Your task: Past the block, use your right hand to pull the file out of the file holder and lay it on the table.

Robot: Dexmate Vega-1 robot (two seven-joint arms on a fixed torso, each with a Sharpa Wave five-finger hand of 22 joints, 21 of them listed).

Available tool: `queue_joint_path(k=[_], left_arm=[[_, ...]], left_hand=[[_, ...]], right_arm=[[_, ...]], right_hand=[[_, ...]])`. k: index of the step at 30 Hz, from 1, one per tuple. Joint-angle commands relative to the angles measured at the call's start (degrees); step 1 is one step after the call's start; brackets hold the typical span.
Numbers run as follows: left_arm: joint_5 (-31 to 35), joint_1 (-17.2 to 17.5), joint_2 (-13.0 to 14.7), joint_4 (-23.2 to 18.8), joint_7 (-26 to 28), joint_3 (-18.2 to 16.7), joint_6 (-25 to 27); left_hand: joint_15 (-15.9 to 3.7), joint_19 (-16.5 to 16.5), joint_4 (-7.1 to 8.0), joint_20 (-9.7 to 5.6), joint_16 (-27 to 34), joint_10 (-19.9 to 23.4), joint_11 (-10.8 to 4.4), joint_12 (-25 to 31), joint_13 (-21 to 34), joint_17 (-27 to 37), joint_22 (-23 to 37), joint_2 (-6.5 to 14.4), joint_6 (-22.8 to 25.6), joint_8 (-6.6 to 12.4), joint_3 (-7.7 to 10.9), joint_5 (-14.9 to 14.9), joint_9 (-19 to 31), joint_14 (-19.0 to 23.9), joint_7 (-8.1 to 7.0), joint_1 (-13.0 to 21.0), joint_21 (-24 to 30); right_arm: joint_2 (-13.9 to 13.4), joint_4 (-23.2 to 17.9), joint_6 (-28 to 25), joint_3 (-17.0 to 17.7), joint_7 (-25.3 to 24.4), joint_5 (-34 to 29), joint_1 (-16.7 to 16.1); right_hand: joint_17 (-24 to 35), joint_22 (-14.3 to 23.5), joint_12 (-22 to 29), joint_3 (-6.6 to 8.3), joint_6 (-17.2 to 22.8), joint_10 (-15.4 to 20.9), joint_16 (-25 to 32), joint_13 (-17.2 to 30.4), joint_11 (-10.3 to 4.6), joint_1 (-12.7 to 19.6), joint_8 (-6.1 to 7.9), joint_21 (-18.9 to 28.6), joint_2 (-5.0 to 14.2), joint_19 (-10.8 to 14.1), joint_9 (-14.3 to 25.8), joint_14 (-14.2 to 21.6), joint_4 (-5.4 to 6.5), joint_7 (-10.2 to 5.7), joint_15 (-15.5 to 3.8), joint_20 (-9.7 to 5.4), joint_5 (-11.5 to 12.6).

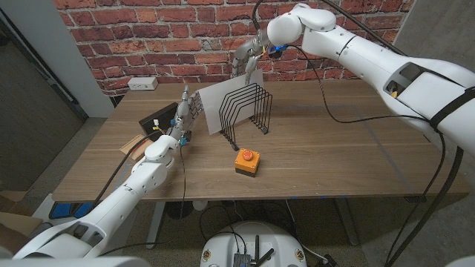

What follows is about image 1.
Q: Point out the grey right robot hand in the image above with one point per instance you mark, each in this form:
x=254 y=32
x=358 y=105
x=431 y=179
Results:
x=252 y=50

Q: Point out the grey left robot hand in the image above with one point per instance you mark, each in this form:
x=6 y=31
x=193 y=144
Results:
x=182 y=111

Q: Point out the white paper file sheet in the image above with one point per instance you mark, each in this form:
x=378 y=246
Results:
x=215 y=104

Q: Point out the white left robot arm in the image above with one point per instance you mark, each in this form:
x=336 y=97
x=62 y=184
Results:
x=122 y=196

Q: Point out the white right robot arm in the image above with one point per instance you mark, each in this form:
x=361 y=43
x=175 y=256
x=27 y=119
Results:
x=371 y=59

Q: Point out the black rectangular box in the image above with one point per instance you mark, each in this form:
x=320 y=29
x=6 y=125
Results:
x=157 y=116

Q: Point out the white power outlet strip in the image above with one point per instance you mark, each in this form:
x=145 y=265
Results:
x=142 y=84

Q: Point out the brown cardboard piece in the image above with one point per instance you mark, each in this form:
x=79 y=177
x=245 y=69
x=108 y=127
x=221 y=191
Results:
x=130 y=146

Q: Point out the red brick print backdrop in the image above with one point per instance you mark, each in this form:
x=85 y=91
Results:
x=185 y=37

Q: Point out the orange emergency stop button box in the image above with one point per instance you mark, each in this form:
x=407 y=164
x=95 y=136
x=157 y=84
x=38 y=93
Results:
x=246 y=163

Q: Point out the white round table column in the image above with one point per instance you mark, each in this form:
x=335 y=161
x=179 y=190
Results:
x=200 y=205

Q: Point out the white table leg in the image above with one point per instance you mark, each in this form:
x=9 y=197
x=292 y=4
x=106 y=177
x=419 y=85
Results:
x=155 y=226

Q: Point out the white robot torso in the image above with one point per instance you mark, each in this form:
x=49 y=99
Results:
x=222 y=244

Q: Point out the dark grey perforated panel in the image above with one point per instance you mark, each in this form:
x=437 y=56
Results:
x=29 y=111

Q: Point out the grey module with black antennas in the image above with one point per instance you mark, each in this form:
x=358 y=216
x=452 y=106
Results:
x=241 y=259

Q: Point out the grey table leg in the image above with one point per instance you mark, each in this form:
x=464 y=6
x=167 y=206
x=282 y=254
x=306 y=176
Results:
x=347 y=222

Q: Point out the brown cardboard box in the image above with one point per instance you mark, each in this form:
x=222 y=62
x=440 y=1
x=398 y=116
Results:
x=18 y=222

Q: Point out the black power plug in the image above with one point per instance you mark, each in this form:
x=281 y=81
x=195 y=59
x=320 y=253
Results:
x=328 y=260

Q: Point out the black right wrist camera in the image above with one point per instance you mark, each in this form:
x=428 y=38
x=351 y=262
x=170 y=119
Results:
x=276 y=52

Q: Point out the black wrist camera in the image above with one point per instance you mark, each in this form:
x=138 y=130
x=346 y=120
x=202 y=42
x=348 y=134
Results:
x=186 y=135
x=276 y=52

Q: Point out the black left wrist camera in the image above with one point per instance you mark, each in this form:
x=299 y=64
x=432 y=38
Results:
x=186 y=135

